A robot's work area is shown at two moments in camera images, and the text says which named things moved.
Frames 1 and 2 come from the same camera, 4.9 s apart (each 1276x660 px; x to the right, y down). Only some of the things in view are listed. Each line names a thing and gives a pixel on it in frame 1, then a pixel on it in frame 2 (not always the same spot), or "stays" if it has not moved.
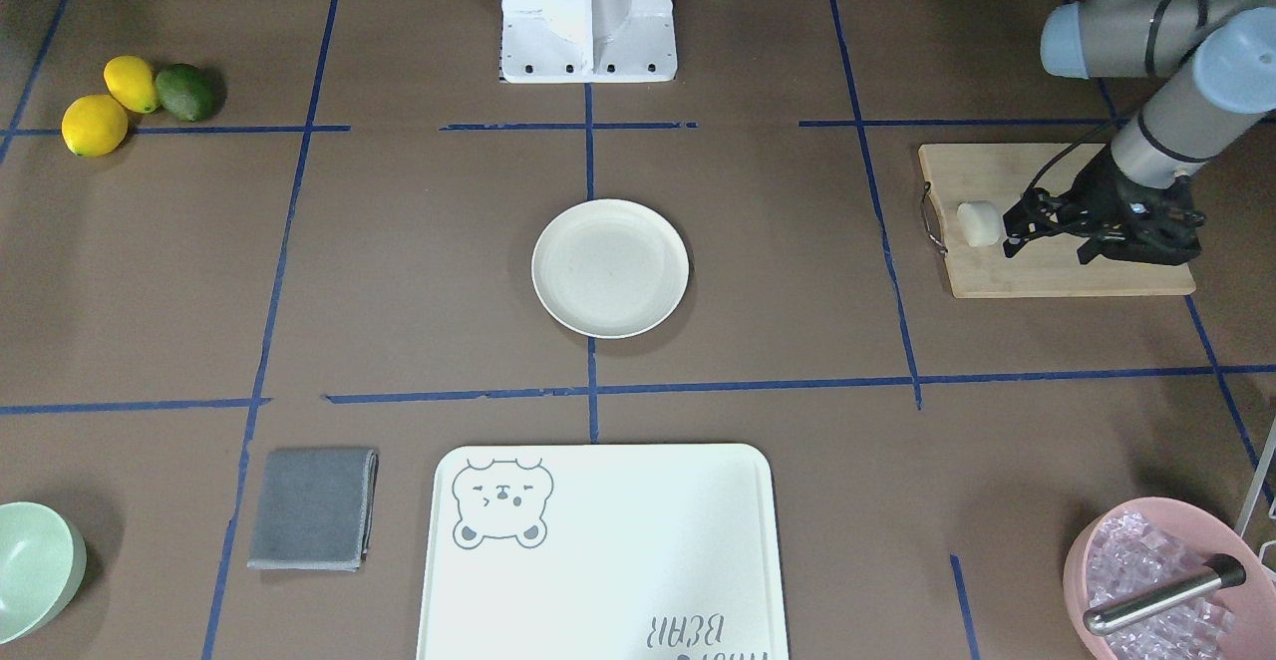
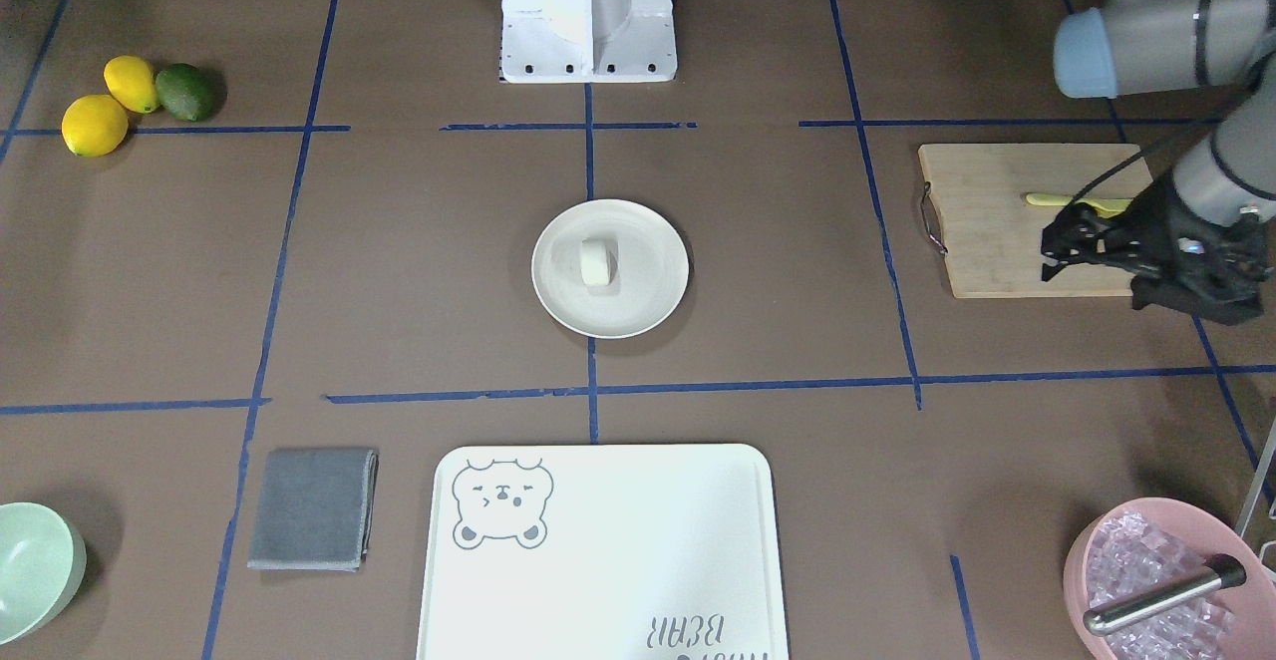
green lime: x=185 y=90 stays
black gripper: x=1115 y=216 → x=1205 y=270
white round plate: x=609 y=268 stays
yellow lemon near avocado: x=132 y=84 stays
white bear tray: x=602 y=551 stays
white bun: x=979 y=222 → x=599 y=261
